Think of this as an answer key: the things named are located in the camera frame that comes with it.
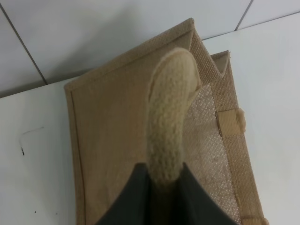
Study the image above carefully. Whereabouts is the brown linen tote bag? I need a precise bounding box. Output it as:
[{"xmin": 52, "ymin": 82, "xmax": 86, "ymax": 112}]
[{"xmin": 65, "ymin": 19, "xmax": 268, "ymax": 225}]

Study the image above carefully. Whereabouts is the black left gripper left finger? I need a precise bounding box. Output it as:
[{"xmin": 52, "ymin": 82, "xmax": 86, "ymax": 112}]
[{"xmin": 97, "ymin": 163, "xmax": 151, "ymax": 225}]

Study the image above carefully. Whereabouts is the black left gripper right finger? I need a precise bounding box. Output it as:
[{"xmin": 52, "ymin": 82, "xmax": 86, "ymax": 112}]
[{"xmin": 173, "ymin": 164, "xmax": 234, "ymax": 225}]

